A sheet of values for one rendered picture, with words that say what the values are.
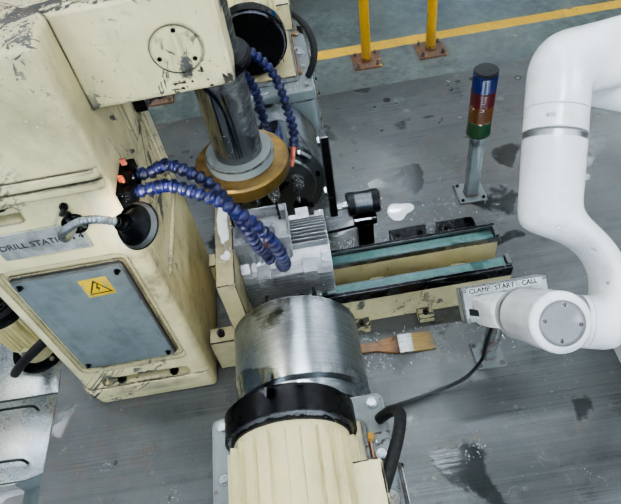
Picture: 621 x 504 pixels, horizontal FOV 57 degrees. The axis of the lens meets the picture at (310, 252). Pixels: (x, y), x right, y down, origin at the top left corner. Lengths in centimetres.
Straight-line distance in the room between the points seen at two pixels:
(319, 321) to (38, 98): 58
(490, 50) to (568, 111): 296
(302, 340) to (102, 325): 41
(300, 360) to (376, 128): 112
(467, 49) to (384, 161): 207
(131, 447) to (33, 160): 77
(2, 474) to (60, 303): 97
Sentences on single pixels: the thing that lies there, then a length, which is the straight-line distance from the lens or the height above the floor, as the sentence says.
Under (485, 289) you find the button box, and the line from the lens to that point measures 119.
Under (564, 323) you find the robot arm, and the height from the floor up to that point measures 137.
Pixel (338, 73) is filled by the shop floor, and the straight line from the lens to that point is 368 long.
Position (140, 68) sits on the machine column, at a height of 161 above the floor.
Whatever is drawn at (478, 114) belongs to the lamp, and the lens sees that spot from 153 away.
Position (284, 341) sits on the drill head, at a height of 116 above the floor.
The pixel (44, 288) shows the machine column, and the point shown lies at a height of 127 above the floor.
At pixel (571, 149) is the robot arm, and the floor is 148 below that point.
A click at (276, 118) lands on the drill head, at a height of 116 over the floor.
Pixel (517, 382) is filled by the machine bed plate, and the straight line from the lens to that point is 142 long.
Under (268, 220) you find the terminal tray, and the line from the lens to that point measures 128.
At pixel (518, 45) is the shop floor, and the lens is 389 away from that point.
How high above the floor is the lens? 205
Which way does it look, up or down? 50 degrees down
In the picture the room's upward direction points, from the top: 11 degrees counter-clockwise
